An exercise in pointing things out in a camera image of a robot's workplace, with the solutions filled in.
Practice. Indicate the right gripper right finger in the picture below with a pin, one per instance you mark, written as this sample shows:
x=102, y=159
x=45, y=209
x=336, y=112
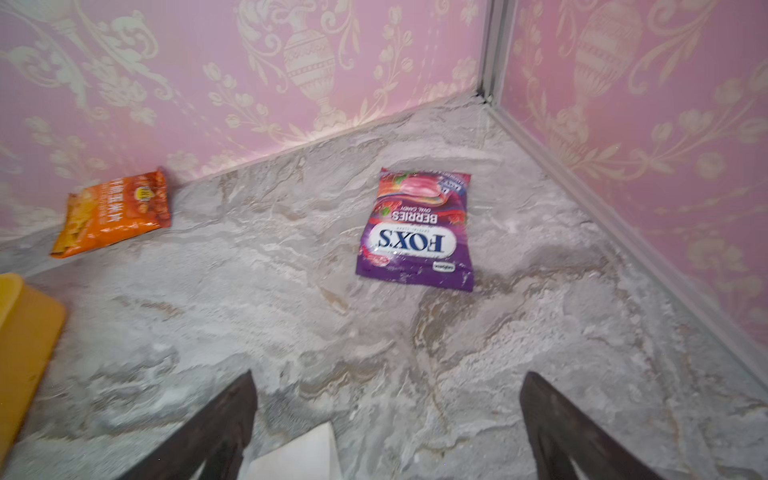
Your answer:
x=566, y=443

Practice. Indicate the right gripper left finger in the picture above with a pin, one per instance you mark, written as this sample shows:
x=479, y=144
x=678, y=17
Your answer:
x=211, y=444

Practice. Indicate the yellow plastic tray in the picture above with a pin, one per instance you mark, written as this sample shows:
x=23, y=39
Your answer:
x=31, y=324

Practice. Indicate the purple candy bag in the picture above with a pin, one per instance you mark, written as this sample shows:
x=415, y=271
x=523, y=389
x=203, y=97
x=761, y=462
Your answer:
x=416, y=233

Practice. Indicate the orange snack bag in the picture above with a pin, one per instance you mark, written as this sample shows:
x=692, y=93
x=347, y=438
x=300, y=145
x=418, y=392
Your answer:
x=111, y=212

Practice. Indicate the aluminium corner post right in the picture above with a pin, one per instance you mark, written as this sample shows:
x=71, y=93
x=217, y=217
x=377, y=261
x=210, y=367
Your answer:
x=498, y=33

